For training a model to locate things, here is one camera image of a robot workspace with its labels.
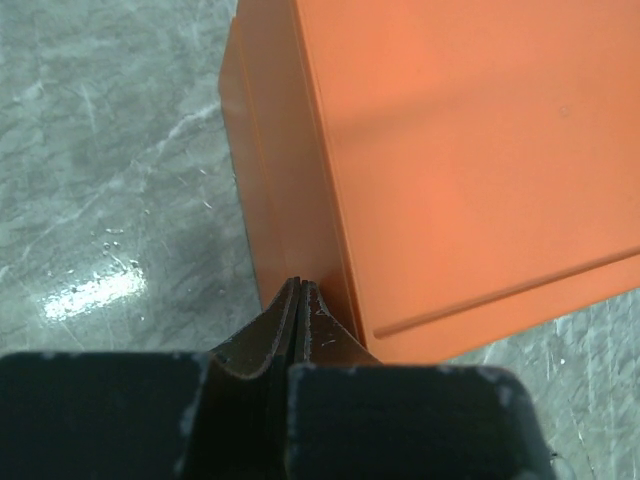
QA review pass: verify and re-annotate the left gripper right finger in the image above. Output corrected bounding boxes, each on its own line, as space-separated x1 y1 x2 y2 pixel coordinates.
287 282 555 479

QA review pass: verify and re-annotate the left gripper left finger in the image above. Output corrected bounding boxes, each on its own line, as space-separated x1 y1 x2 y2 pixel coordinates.
1 278 301 479

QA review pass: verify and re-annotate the orange drawer box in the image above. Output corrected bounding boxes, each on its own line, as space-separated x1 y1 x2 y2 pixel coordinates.
219 1 639 363

